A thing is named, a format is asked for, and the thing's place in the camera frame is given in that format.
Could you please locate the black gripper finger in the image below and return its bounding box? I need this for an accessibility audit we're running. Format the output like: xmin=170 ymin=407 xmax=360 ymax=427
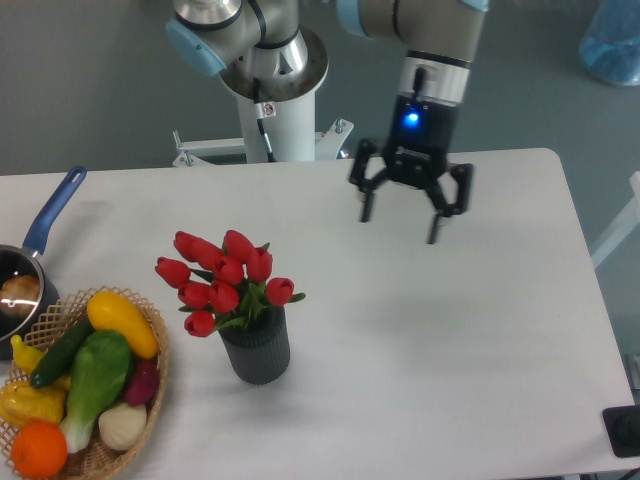
xmin=348 ymin=139 xmax=388 ymax=223
xmin=426 ymin=163 xmax=474 ymax=245

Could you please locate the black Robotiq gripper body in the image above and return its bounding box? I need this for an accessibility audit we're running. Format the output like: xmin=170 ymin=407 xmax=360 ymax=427
xmin=382 ymin=95 xmax=458 ymax=190

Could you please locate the red tulip bouquet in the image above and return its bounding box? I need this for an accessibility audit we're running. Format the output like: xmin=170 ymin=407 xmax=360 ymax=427
xmin=155 ymin=230 xmax=306 ymax=338

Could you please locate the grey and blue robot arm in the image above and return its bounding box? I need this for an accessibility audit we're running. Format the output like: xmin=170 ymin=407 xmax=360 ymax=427
xmin=165 ymin=1 xmax=489 ymax=232

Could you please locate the dark grey ribbed vase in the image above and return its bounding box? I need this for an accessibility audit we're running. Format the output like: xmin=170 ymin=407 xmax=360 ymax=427
xmin=220 ymin=307 xmax=291 ymax=385

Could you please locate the blue translucent plastic bag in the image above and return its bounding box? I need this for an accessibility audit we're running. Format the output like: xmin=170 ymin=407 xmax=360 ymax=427
xmin=579 ymin=0 xmax=639 ymax=86

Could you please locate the black device at edge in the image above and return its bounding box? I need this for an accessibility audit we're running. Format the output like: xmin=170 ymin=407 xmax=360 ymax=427
xmin=602 ymin=405 xmax=640 ymax=458

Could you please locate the yellow squash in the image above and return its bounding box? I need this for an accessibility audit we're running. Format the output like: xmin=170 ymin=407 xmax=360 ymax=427
xmin=86 ymin=291 xmax=159 ymax=360

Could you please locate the purple red onion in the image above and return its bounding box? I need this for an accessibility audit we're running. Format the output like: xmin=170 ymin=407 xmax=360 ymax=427
xmin=123 ymin=360 xmax=160 ymax=406

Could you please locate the green bok choy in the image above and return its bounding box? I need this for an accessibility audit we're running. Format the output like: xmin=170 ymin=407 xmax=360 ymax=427
xmin=60 ymin=330 xmax=132 ymax=454

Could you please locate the white garlic bulb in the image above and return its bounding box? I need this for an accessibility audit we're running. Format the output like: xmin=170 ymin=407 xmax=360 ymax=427
xmin=98 ymin=402 xmax=147 ymax=451

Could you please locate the brown bread roll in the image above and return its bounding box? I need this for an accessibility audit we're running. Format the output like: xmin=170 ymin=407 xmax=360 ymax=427
xmin=1 ymin=275 xmax=40 ymax=319

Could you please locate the green cucumber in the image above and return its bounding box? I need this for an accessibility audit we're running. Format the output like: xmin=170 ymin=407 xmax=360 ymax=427
xmin=30 ymin=317 xmax=94 ymax=388

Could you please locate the small yellow banana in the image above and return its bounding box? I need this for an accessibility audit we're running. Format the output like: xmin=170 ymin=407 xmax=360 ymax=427
xmin=10 ymin=335 xmax=71 ymax=392

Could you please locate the yellow bell pepper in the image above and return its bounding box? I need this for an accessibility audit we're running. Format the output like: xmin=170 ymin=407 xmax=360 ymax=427
xmin=1 ymin=381 xmax=66 ymax=430

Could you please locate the orange fruit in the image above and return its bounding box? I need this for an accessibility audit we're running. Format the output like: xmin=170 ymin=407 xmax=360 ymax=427
xmin=10 ymin=421 xmax=67 ymax=479

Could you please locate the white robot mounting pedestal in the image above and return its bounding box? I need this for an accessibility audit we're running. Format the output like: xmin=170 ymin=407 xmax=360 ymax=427
xmin=173 ymin=26 xmax=354 ymax=166

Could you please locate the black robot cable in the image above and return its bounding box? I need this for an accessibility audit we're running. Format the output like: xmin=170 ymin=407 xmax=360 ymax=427
xmin=251 ymin=77 xmax=278 ymax=163

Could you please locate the white frame at right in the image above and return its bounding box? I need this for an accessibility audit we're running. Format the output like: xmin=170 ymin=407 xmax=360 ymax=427
xmin=590 ymin=171 xmax=639 ymax=269

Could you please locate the blue handled saucepan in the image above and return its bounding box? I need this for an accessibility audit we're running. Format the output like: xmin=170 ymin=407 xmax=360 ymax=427
xmin=1 ymin=166 xmax=87 ymax=361

